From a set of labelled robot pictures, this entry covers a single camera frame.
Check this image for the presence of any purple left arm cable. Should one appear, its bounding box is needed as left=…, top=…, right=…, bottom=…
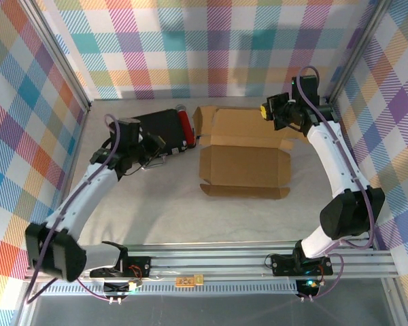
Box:
left=24, top=113, right=122, bottom=305

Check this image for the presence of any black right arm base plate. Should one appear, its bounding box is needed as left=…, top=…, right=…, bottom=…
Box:
left=269, top=253, right=334, bottom=277

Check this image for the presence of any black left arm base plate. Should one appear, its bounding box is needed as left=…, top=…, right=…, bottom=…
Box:
left=89, top=256, right=152, bottom=278

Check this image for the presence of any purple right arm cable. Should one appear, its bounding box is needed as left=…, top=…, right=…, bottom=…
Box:
left=297, top=65, right=377, bottom=300

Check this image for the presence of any red cylinder with grey cap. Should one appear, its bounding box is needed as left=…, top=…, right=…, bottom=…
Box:
left=175, top=104, right=197, bottom=149

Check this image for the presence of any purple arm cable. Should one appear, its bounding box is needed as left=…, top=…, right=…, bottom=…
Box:
left=297, top=65, right=377, bottom=300
left=24, top=113, right=122, bottom=305

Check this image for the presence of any grey slotted cable duct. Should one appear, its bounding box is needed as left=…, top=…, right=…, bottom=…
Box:
left=39, top=283, right=302, bottom=297

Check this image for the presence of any black controller board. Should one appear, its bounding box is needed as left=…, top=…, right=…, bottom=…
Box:
left=296, top=277, right=323, bottom=302
left=103, top=278, right=144, bottom=305

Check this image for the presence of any aluminium frame post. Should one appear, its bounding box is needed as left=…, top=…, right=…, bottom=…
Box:
left=19, top=0, right=92, bottom=111
left=326, top=0, right=396, bottom=103

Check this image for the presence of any aluminium frame rail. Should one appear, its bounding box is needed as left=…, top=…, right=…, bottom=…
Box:
left=23, top=240, right=399, bottom=283

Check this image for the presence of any black flat case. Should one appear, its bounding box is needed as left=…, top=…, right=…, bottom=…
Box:
left=131, top=108, right=188, bottom=158

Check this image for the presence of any brown cardboard paper box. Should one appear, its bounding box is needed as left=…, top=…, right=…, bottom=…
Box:
left=192, top=105, right=294, bottom=202

